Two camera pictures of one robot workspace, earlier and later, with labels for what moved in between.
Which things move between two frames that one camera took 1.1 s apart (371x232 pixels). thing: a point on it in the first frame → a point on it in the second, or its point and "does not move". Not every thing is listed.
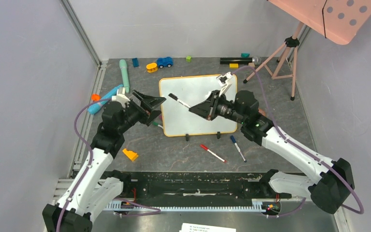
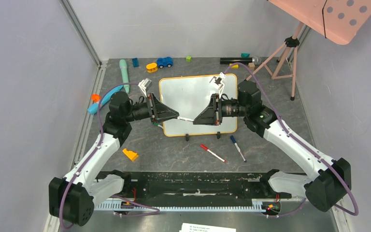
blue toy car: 164,62 does not move
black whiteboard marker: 181,101 → 185,119
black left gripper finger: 151,116 → 162,118
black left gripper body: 135,113 does not move
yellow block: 234,65 does not move
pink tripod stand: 292,41 does not move
